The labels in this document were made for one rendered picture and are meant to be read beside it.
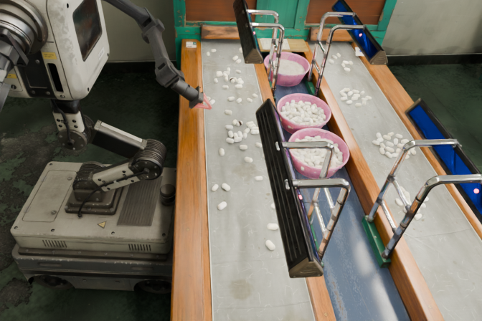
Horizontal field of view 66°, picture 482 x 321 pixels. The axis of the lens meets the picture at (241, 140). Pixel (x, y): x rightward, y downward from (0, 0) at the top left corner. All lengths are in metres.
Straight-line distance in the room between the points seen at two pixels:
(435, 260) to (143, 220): 1.15
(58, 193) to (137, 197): 0.36
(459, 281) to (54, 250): 1.57
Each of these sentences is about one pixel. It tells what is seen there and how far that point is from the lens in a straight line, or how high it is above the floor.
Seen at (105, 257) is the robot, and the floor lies 0.35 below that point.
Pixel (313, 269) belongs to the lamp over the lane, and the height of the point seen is 1.08.
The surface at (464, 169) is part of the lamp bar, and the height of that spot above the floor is 1.09.
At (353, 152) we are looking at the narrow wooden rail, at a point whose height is 0.76.
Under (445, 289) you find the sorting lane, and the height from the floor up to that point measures 0.74.
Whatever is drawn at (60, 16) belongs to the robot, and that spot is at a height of 1.41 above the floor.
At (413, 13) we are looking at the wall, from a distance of 3.98.
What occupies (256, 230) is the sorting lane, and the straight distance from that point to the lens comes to 1.35.
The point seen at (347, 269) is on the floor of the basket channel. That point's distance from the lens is 1.41.
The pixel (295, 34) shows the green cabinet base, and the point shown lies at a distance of 2.48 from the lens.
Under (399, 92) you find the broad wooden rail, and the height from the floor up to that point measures 0.76.
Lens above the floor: 1.84
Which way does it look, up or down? 42 degrees down
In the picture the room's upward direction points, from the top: 5 degrees clockwise
